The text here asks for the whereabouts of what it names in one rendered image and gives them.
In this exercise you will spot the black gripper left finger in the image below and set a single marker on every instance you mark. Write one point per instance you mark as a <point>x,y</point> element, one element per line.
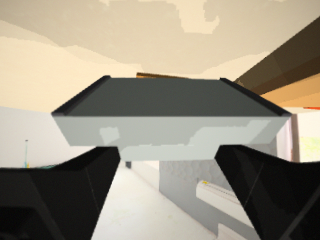
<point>69,197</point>

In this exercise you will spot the orange flat panel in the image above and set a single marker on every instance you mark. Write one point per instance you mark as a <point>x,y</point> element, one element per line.
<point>290,76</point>

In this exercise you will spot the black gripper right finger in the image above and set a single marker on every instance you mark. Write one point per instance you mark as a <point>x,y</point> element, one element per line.
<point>275,193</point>

